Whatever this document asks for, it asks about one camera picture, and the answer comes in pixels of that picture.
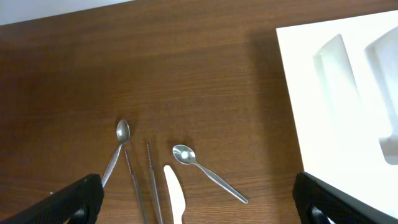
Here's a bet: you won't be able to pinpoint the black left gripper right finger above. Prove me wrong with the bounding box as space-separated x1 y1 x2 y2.
292 172 397 224

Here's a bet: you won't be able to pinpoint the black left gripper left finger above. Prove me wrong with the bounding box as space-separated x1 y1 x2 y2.
1 174 104 224

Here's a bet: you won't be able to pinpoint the steel serving tongs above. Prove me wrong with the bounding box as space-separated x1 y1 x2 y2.
124 140 164 224

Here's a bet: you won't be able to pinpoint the small steel teaspoon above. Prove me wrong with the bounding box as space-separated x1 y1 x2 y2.
101 119 131 187
172 144 249 204

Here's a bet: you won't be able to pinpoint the pink plastic knife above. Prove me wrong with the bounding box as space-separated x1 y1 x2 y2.
164 165 186 224

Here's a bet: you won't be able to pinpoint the white plastic cutlery tray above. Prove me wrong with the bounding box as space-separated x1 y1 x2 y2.
276 11 397 218

